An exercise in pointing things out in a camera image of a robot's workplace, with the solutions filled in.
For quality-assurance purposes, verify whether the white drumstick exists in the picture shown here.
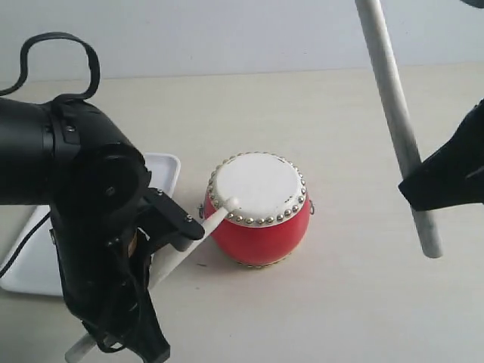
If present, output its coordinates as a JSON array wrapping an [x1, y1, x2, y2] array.
[[355, 0, 443, 259], [53, 189, 237, 362]]

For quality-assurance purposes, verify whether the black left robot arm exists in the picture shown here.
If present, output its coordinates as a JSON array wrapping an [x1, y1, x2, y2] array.
[[1, 98, 170, 362]]

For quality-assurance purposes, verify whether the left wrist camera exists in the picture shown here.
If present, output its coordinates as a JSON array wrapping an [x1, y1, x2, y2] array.
[[137, 188, 205, 253]]

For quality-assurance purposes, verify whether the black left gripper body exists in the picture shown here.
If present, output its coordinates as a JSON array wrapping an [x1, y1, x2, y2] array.
[[48, 203, 160, 326]]

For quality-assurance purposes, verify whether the white plastic tray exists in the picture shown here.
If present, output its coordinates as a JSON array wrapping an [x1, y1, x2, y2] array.
[[1, 153, 181, 296]]

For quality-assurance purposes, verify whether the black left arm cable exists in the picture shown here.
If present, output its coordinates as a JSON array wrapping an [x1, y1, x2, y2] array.
[[0, 32, 101, 277]]

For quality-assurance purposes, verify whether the red small drum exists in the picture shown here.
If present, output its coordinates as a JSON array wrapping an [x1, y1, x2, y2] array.
[[199, 151, 314, 268]]

